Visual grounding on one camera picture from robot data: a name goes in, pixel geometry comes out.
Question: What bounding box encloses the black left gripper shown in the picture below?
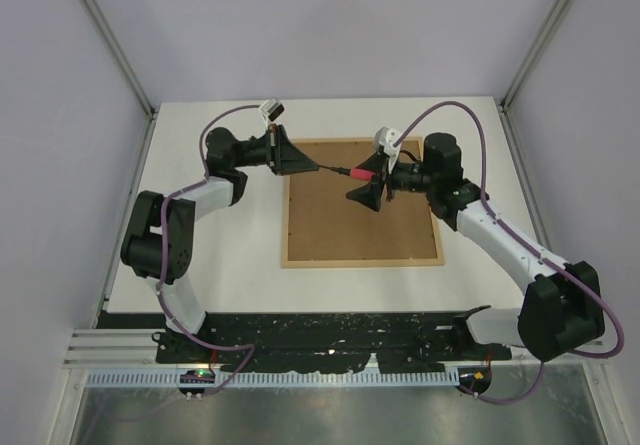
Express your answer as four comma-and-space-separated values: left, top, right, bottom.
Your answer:
231, 124, 317, 177

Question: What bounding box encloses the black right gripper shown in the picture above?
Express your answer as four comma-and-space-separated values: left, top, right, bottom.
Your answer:
347, 150, 439, 212

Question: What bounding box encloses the red handled screwdriver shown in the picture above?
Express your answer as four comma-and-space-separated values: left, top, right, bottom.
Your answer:
319, 165, 375, 182

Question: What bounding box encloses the wooden picture frame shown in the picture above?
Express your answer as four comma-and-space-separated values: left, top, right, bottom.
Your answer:
280, 136, 445, 269

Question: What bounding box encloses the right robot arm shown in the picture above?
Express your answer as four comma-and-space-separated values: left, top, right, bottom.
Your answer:
346, 128, 605, 362

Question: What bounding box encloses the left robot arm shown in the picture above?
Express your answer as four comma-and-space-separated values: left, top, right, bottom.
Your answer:
120, 124, 319, 363

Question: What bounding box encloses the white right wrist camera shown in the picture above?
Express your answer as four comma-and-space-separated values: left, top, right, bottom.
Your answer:
373, 127, 401, 173

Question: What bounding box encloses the black speckled base plate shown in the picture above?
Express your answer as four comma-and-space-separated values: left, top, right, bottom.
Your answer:
97, 312, 512, 374

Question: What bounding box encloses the aluminium rail across front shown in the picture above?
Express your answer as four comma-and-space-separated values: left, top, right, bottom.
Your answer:
62, 322, 612, 369

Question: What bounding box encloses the left aluminium corner post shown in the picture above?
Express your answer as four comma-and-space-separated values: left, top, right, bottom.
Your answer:
62, 0, 157, 119

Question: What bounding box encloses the aluminium corner post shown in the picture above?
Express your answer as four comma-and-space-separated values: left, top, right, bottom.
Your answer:
62, 0, 157, 119
498, 0, 594, 114

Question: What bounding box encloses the right aluminium corner post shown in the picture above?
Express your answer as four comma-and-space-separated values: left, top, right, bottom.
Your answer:
498, 0, 594, 114

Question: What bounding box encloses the white slotted cable duct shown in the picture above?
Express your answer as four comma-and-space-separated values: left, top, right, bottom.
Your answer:
85, 368, 459, 389

